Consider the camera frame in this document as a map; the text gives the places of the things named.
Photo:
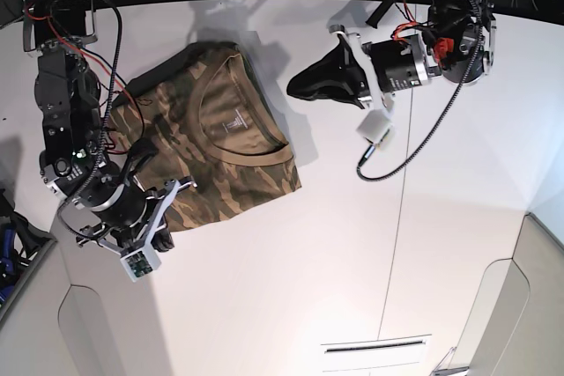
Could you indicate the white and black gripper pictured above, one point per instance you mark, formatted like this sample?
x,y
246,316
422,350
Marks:
x,y
132,221
344,75

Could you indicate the camouflage T-shirt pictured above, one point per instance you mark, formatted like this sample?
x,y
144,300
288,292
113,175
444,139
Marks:
x,y
205,112

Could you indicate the blue and black equipment pile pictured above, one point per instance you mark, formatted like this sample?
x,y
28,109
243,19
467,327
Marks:
x,y
20,243

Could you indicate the robot arm with red wires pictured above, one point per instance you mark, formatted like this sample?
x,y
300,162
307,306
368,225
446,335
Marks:
x,y
76,161

